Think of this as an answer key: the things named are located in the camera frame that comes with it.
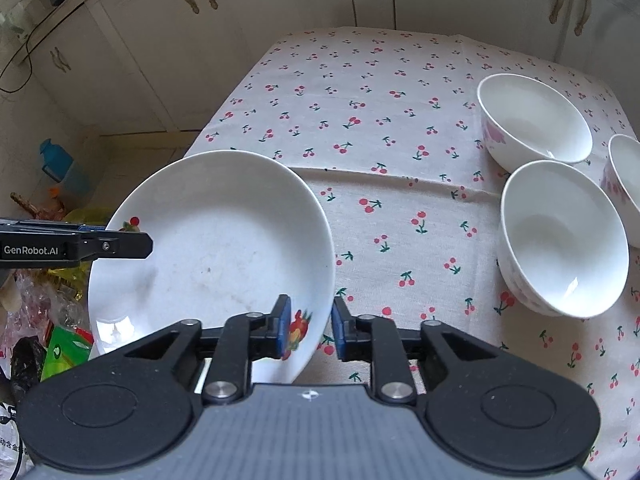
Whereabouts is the brown knobbly root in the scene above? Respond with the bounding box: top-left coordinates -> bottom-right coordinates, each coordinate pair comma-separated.
10,191 -> 68,221

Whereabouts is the black power cord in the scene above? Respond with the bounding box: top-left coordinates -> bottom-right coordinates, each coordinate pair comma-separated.
0,25 -> 34,94

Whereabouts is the yellow plastic bag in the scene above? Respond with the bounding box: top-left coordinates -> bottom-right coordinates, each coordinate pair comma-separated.
45,207 -> 112,291

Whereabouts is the stained white fruit-print plate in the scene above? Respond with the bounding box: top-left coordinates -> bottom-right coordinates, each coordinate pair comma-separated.
88,150 -> 336,386

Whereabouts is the white printed bag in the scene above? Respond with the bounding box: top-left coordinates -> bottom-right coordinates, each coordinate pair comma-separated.
0,400 -> 36,480

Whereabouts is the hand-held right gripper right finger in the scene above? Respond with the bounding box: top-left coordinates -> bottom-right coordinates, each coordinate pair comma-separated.
331,296 -> 501,403

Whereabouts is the cherry print tablecloth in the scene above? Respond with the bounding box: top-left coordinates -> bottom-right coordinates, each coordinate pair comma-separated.
185,26 -> 640,480

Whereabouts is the green package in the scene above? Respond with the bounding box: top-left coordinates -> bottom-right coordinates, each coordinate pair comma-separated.
40,325 -> 95,382

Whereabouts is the black plastic bag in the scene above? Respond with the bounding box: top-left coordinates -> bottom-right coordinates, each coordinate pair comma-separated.
10,337 -> 48,403

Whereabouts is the person's left hand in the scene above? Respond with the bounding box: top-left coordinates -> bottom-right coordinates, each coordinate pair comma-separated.
0,275 -> 22,313

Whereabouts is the blue plastic container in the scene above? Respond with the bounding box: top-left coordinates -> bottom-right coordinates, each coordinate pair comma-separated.
40,138 -> 94,207

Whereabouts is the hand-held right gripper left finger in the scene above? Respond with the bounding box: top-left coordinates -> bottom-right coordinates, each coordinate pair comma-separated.
124,294 -> 293,406

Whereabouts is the white pink-flower bowl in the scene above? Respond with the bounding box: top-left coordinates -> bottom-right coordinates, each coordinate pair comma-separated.
600,133 -> 640,249
476,73 -> 594,173
499,159 -> 630,319

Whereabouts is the clear plastic bag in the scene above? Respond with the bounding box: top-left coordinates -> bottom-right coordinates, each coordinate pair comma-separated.
15,267 -> 93,333

